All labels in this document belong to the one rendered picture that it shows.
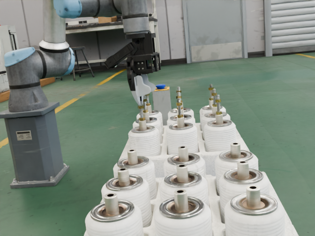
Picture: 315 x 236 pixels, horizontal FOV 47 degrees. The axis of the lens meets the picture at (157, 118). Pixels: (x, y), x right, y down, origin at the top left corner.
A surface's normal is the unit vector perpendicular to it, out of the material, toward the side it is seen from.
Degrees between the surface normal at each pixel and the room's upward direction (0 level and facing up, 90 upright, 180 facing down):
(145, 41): 90
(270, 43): 92
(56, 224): 0
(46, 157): 90
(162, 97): 90
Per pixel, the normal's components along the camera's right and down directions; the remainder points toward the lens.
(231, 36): -0.08, 0.23
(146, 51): -0.34, 0.25
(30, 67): 0.67, 0.11
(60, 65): 0.66, 0.42
